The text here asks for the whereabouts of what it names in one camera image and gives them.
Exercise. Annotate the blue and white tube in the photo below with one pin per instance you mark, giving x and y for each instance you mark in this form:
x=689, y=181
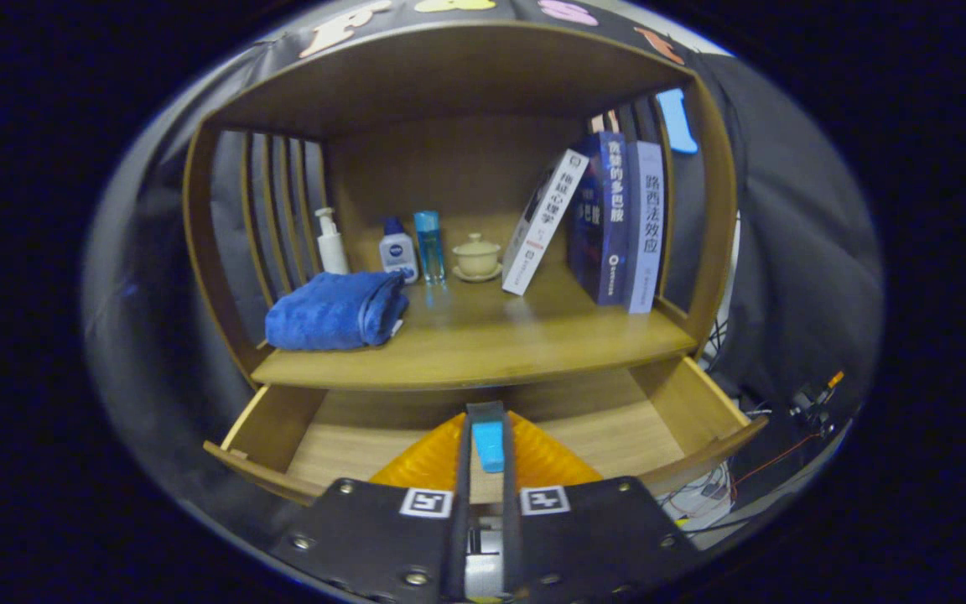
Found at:
x=488, y=445

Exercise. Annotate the wooden countertop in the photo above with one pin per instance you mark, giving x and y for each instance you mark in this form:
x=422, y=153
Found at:
x=491, y=335

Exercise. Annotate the clear blue bottle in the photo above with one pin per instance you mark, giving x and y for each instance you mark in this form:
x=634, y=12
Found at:
x=429, y=247

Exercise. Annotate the black equipment with orange clip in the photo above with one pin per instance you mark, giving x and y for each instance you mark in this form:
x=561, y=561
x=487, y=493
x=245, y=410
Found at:
x=814, y=407

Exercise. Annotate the wooden drawer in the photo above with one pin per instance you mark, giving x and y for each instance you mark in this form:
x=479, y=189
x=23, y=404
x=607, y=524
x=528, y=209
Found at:
x=349, y=445

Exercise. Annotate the black backdrop cloth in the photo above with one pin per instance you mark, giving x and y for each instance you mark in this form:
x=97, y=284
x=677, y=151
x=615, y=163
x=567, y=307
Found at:
x=802, y=252

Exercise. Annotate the white blue-capped lotion bottle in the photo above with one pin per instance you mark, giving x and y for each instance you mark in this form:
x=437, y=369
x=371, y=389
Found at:
x=397, y=252

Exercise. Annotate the beige lidded teacup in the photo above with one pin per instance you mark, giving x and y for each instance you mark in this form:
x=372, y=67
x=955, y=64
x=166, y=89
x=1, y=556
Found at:
x=476, y=258

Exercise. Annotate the white book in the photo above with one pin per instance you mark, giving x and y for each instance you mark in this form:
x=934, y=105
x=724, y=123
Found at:
x=546, y=222

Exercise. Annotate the blue folded towel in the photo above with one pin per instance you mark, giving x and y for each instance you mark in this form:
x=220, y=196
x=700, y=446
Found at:
x=324, y=315

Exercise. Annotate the wooden cabinet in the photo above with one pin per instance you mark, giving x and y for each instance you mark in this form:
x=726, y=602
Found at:
x=449, y=75

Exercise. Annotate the white pump bottle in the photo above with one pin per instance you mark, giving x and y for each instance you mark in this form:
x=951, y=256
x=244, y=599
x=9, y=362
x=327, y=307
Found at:
x=333, y=252

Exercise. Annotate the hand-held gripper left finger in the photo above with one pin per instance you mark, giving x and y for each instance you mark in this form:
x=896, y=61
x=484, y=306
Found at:
x=458, y=537

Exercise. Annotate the dark blue book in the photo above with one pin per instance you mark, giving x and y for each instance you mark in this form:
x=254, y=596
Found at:
x=605, y=226

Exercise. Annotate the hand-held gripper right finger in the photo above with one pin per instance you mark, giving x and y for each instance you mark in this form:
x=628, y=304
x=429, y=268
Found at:
x=511, y=537

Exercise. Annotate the pale lilac book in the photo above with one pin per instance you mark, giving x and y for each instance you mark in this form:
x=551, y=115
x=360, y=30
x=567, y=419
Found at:
x=645, y=235

